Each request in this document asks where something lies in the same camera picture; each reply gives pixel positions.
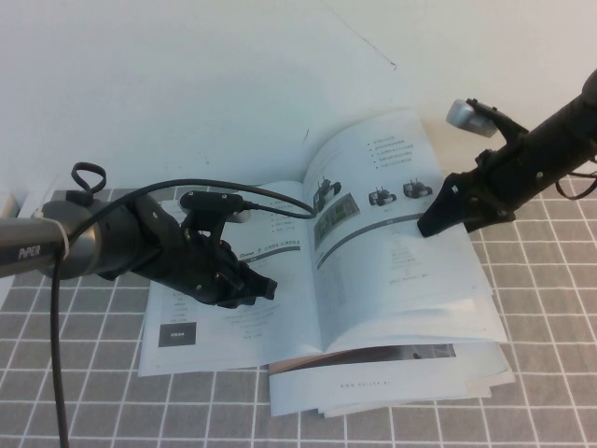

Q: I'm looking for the white product catalogue book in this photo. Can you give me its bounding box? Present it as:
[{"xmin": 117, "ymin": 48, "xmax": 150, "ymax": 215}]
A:
[{"xmin": 137, "ymin": 109, "xmax": 509, "ymax": 378}]

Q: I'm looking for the white zip tie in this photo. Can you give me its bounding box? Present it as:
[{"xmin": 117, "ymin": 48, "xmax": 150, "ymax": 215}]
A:
[{"xmin": 34, "ymin": 211, "xmax": 72, "ymax": 258}]

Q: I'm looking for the grey white checked tablecloth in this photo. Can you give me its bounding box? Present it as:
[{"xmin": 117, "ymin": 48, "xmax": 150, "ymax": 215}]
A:
[{"xmin": 0, "ymin": 174, "xmax": 597, "ymax": 448}]

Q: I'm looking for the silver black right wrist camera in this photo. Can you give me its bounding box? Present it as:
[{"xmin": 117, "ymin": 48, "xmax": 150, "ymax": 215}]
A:
[{"xmin": 444, "ymin": 97, "xmax": 501, "ymax": 138}]

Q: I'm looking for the white booklet stack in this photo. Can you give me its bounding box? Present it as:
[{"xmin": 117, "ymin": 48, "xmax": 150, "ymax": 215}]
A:
[{"xmin": 316, "ymin": 343, "xmax": 517, "ymax": 419}]

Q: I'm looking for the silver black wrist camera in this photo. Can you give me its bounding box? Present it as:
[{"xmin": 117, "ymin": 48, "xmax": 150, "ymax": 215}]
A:
[
  {"xmin": 444, "ymin": 97, "xmax": 501, "ymax": 138},
  {"xmin": 179, "ymin": 189, "xmax": 254, "ymax": 225}
]

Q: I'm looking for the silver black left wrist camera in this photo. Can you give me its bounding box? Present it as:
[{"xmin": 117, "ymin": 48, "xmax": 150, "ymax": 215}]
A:
[{"xmin": 179, "ymin": 189, "xmax": 254, "ymax": 225}]

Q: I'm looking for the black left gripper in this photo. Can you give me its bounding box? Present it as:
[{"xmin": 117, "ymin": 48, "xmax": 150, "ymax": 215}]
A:
[{"xmin": 138, "ymin": 196, "xmax": 279, "ymax": 310}]

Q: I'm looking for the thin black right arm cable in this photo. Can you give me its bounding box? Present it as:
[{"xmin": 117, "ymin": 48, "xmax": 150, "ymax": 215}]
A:
[{"xmin": 554, "ymin": 158, "xmax": 597, "ymax": 202}]

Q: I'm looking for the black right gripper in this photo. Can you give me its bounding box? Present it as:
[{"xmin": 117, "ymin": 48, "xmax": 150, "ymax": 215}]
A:
[{"xmin": 416, "ymin": 133, "xmax": 550, "ymax": 238}]

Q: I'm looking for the black left camera cable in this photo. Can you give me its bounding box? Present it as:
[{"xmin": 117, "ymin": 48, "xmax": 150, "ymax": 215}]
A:
[{"xmin": 49, "ymin": 179, "xmax": 319, "ymax": 448}]

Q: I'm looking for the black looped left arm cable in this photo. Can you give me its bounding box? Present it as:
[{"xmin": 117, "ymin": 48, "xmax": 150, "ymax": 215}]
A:
[{"xmin": 71, "ymin": 161, "xmax": 108, "ymax": 207}]

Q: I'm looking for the closed white brochure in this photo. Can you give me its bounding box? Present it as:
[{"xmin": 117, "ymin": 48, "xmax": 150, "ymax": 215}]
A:
[{"xmin": 268, "ymin": 343, "xmax": 468, "ymax": 417}]

